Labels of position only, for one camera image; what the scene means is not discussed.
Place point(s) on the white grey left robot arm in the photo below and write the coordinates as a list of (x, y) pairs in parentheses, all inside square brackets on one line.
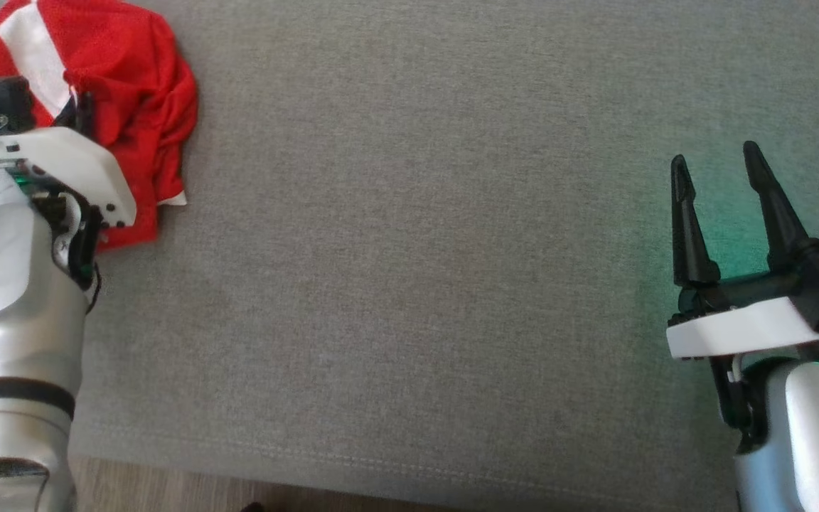
[(15, 341)]

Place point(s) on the grey sofa seat cushion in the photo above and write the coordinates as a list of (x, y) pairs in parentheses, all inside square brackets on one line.
[(416, 249)]

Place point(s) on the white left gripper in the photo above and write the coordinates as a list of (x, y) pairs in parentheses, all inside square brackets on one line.
[(75, 160)]

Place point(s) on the red white mesh shorts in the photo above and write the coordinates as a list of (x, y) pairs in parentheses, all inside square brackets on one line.
[(139, 85)]

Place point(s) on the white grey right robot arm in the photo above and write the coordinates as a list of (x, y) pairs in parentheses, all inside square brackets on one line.
[(800, 441)]

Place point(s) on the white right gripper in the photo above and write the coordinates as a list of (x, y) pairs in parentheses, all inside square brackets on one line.
[(743, 323)]

